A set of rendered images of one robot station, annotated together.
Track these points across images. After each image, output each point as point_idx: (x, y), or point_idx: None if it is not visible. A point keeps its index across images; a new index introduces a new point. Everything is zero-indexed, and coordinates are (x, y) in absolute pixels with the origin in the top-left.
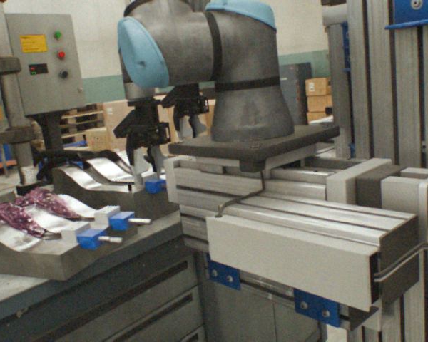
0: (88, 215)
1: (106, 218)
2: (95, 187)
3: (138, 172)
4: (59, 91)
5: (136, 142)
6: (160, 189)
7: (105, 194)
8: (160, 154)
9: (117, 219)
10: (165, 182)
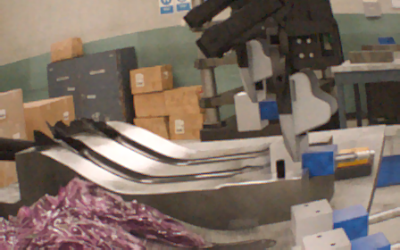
0: (225, 240)
1: (330, 223)
2: (142, 189)
3: (302, 129)
4: None
5: (291, 59)
6: (335, 166)
7: (194, 200)
8: (317, 91)
9: (354, 220)
10: (337, 152)
